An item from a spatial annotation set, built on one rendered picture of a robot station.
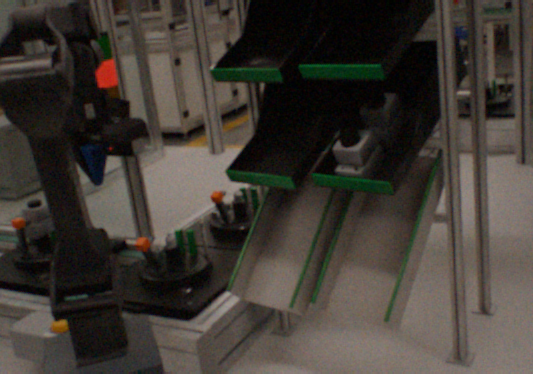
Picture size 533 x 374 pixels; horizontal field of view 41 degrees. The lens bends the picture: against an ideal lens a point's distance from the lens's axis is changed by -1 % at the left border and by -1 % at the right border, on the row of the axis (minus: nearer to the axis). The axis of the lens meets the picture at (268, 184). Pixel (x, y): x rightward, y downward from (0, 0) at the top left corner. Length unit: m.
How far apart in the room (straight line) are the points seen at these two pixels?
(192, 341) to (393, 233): 0.36
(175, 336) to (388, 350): 0.36
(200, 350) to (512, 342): 0.52
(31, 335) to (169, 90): 5.31
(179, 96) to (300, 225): 5.30
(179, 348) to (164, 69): 5.40
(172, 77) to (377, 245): 5.41
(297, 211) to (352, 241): 0.12
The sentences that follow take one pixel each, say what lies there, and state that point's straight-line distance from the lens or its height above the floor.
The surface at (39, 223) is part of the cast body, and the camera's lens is 1.55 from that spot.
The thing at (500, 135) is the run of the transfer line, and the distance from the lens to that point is 2.27.
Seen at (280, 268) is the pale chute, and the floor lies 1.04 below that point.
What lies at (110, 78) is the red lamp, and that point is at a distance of 1.47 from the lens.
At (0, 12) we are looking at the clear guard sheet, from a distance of 1.71.
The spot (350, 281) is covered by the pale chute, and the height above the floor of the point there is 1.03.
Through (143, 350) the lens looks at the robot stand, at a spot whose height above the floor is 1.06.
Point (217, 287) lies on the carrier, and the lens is 1.30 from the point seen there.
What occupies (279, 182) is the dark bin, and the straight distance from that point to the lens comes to 1.07.
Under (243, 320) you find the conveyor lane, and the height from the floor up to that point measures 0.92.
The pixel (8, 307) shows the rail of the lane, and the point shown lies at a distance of 1.45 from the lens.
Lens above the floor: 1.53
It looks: 18 degrees down
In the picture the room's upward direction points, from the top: 8 degrees counter-clockwise
